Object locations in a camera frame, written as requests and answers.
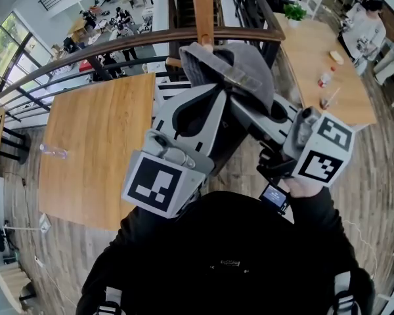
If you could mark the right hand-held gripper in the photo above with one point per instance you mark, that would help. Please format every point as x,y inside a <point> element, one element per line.
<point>328,143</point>

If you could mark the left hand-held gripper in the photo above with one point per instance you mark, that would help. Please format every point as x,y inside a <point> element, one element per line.
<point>157,182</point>

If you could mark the grey baseball cap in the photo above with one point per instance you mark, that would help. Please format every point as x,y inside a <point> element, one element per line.
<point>246,64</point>

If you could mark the wooden coat stand pole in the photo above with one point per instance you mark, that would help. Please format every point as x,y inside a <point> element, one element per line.
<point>202,12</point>

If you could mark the person's right forearm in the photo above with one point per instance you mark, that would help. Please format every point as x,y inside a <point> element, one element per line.
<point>315,215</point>

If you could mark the person's left forearm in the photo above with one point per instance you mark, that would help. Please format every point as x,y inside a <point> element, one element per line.
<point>141,228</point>

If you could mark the drink cup with straw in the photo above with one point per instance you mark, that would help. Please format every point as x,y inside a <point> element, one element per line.
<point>326,102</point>

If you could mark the red label plastic bottle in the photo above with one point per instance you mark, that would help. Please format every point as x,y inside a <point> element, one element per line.
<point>325,79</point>

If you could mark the small display screen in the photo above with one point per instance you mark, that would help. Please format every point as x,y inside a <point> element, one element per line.
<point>274,197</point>

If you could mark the white bowl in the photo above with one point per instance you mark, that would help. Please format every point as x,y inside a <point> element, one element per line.
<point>336,57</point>

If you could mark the wooden table with white legs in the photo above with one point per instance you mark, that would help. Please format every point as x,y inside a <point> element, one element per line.
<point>318,41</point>
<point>95,149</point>

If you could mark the black railing with wooden handrail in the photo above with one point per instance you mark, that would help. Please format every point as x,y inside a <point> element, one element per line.
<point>134,41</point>

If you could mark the green potted plant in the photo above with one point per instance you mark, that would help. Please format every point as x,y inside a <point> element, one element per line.
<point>295,13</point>

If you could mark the person's torso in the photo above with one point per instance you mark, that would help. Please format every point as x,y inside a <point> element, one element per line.
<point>223,241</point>

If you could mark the white chair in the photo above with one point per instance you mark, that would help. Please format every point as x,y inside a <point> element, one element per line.
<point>316,0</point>

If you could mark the clear plastic bottle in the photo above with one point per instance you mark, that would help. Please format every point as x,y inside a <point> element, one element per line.
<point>54,151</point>

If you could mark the white floor stand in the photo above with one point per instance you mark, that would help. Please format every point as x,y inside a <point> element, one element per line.
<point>44,223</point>

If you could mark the large window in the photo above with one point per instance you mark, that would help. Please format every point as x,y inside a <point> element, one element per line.
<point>10,54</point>

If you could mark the white power strip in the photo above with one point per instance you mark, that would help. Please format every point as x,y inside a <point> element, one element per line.
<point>38,262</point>

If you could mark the light wooden furniture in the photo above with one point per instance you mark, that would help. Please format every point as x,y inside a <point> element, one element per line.
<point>10,284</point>

